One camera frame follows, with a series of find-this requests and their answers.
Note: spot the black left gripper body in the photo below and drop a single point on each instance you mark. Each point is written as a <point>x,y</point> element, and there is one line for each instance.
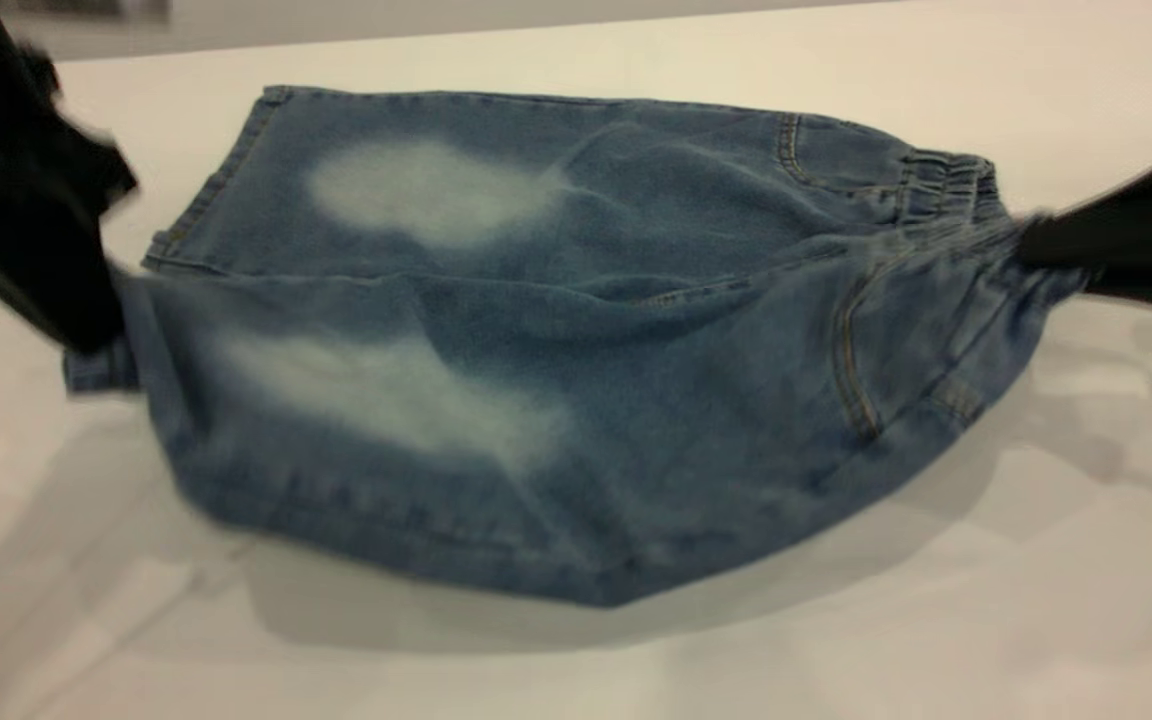
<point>6,150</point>

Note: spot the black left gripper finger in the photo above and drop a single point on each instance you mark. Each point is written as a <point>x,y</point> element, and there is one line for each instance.
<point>76,300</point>

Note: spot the blue denim shorts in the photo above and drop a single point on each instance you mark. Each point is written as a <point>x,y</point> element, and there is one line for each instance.
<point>586,400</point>

